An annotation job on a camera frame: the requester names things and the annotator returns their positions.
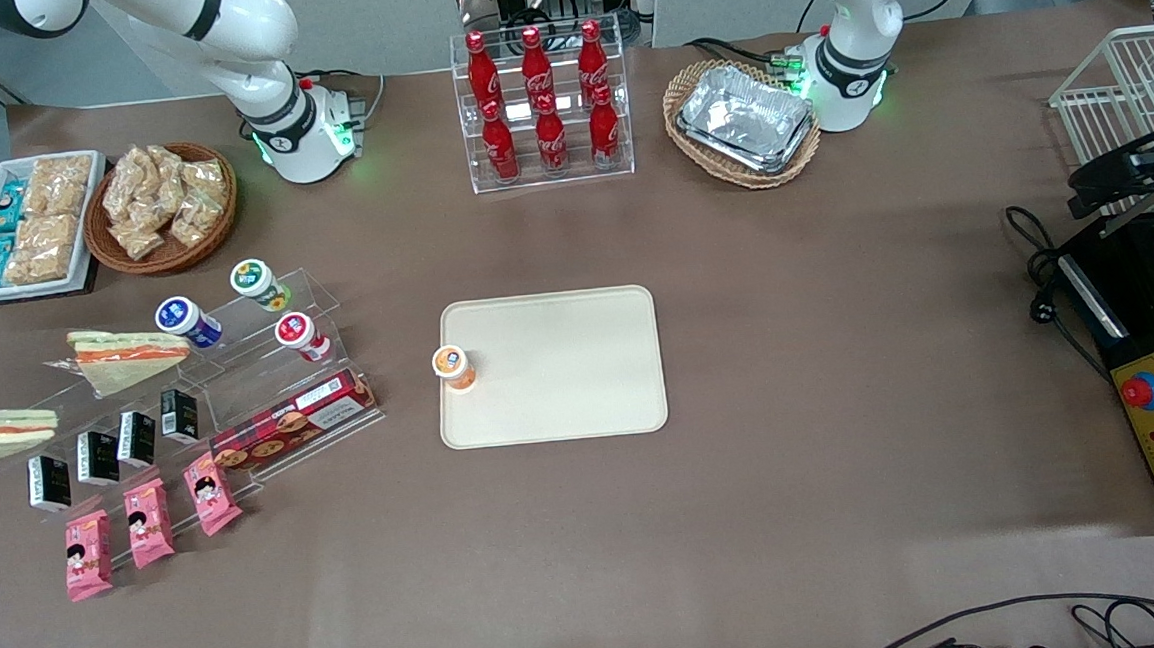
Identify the white rectangular serving dish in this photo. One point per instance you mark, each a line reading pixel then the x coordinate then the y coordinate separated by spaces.
pixel 24 291

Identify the light tan wicker basket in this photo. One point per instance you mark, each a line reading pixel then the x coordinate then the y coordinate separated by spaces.
pixel 749 179

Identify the clear acrylic tiered stand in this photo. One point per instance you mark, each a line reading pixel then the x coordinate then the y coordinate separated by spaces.
pixel 250 379

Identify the green cap drink bottle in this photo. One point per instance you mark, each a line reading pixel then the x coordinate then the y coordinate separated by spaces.
pixel 252 278

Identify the blue cap drink bottle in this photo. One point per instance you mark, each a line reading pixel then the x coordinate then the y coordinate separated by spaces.
pixel 179 314

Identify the black milk carton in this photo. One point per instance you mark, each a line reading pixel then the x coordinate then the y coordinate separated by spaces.
pixel 49 482
pixel 179 416
pixel 97 458
pixel 135 438

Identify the triangle sandwich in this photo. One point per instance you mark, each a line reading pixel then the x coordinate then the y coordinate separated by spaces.
pixel 124 364
pixel 2 429

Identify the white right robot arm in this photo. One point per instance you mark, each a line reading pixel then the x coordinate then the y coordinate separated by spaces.
pixel 261 73

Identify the clear acrylic bottle rack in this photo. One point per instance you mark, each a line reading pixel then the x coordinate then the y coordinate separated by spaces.
pixel 528 183

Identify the beige plastic tray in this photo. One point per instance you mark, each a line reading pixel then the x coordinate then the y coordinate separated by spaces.
pixel 560 365

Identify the black milk carton leftmost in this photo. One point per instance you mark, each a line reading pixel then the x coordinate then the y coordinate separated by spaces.
pixel 49 482

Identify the orange cap drink bottle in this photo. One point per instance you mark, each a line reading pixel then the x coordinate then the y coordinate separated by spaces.
pixel 451 364

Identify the red cola bottle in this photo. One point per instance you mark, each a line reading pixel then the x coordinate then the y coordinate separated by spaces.
pixel 593 58
pixel 552 140
pixel 536 66
pixel 605 132
pixel 481 69
pixel 500 148

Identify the pink cartoon snack pack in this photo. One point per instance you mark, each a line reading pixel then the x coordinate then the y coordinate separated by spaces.
pixel 149 526
pixel 212 497
pixel 87 559

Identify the brown cracker snack pack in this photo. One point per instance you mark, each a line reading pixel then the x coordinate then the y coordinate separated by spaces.
pixel 37 265
pixel 58 185
pixel 49 236

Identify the red cap drink bottle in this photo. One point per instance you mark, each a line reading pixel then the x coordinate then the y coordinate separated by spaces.
pixel 295 331

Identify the black milk carton rightmost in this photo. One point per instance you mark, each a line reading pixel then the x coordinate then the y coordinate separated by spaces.
pixel 179 416

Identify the clear bag of puffed snacks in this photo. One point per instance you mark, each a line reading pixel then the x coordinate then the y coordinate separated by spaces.
pixel 136 241
pixel 126 191
pixel 205 178
pixel 157 164
pixel 192 222

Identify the red tartan shortbread box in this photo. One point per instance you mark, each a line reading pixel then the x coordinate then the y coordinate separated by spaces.
pixel 292 422

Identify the dark brown wicker basket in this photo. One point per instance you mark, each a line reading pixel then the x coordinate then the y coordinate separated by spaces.
pixel 167 261

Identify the aluminium foil container stack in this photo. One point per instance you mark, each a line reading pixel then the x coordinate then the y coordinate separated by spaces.
pixel 744 113

